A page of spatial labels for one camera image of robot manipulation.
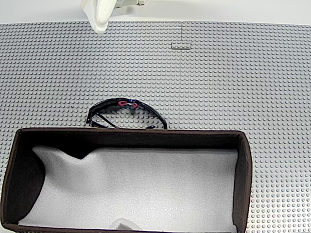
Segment black glasses with pink nosepads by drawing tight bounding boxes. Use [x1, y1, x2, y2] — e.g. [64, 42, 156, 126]
[86, 97, 168, 130]

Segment dark brown fabric bin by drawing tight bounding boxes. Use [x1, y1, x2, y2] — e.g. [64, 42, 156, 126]
[0, 128, 252, 233]

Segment small grey studded plate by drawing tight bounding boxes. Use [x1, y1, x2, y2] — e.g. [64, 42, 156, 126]
[171, 41, 191, 50]

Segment white foam sheet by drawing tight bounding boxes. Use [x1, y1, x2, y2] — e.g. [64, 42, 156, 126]
[18, 145, 239, 233]

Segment large grey studded baseplate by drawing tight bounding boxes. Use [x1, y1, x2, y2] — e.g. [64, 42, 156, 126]
[0, 20, 183, 175]
[180, 20, 311, 233]

